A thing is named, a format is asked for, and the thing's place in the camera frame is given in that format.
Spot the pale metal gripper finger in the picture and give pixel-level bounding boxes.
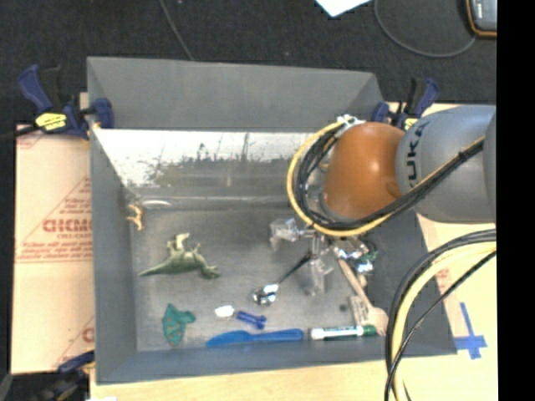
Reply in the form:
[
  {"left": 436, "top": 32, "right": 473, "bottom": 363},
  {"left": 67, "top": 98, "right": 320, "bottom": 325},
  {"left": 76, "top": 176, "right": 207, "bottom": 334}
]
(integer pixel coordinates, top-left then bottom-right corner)
[
  {"left": 297, "top": 261, "right": 334, "bottom": 297},
  {"left": 269, "top": 218, "right": 303, "bottom": 251}
]

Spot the wooden spoon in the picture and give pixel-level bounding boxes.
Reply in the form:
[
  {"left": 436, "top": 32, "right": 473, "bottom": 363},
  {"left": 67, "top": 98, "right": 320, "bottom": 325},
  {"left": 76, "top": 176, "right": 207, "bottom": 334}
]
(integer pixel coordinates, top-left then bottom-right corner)
[{"left": 336, "top": 258, "right": 390, "bottom": 336}]

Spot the grey metal bin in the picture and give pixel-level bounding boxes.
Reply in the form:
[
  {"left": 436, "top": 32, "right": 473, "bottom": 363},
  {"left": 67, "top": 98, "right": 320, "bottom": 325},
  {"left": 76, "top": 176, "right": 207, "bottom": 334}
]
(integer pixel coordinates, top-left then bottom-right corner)
[{"left": 86, "top": 56, "right": 457, "bottom": 385}]

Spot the pale ribbed small block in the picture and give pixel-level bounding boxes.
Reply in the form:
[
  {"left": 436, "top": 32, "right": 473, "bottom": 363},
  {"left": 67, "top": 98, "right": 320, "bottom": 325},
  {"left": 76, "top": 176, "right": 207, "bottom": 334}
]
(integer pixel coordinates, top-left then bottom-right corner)
[{"left": 348, "top": 295, "right": 371, "bottom": 327}]

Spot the green and white marker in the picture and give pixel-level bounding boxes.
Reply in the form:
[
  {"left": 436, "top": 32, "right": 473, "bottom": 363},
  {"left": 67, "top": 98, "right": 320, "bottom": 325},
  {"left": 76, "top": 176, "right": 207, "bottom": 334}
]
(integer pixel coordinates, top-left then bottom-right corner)
[{"left": 308, "top": 324, "right": 379, "bottom": 343}]

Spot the blue and white small tool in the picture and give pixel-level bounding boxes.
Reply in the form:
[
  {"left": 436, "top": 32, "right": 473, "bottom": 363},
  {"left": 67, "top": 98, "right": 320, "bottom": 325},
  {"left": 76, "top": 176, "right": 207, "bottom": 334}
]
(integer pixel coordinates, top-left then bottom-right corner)
[{"left": 213, "top": 304, "right": 268, "bottom": 331}]

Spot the blue plastic knife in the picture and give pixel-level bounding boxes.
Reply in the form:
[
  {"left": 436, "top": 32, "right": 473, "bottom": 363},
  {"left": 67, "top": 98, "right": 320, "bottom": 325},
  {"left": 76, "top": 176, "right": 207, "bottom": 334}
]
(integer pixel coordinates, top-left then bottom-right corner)
[{"left": 205, "top": 327, "right": 306, "bottom": 348}]

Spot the green toy dinosaur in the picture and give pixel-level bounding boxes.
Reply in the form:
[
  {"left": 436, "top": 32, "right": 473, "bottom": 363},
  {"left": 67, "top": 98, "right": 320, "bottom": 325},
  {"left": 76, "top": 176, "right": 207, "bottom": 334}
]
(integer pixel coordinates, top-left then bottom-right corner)
[{"left": 137, "top": 231, "right": 222, "bottom": 281}]

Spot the teal spotted cloth piece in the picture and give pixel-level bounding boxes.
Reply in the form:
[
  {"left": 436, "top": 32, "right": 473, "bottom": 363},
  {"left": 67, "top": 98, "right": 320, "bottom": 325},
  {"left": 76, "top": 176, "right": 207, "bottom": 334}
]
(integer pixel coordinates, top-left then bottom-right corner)
[{"left": 161, "top": 302, "right": 197, "bottom": 348}]

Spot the tan toy animal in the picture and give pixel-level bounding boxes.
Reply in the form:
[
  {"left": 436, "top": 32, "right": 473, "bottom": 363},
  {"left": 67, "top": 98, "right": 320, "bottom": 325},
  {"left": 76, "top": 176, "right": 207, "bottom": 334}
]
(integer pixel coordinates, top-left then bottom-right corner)
[{"left": 125, "top": 200, "right": 145, "bottom": 231}]

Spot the brown cardboard board, red print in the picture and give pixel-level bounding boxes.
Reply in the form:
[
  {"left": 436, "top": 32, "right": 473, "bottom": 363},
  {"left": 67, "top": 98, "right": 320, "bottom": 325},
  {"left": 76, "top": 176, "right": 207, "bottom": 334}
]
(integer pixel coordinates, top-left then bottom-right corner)
[{"left": 10, "top": 124, "right": 97, "bottom": 375}]

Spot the metal spoon with black handle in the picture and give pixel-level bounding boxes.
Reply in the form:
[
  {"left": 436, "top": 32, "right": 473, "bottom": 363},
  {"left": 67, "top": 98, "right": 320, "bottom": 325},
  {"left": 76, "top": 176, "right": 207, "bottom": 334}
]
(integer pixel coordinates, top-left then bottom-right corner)
[{"left": 251, "top": 253, "right": 313, "bottom": 307}]

